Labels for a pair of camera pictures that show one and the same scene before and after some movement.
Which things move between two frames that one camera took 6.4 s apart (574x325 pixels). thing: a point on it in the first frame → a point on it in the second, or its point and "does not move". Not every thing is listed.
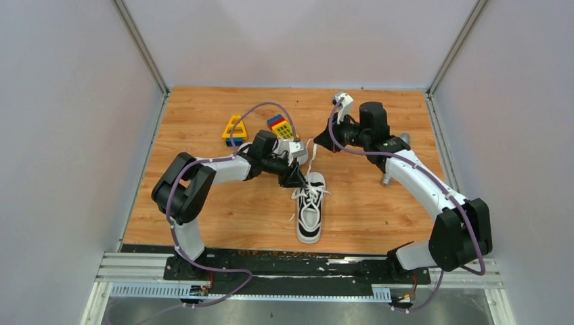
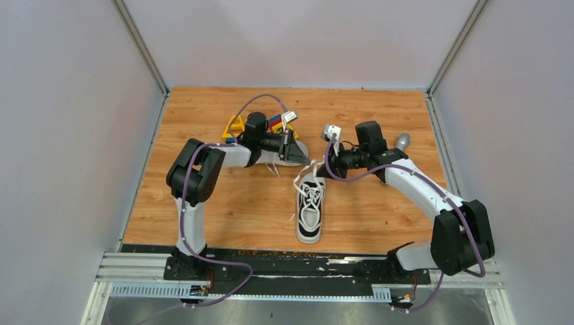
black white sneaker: (311, 200) does not move
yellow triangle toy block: (239, 125) does not move
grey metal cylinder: (386, 179) does not move
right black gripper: (325, 140) → (335, 165)
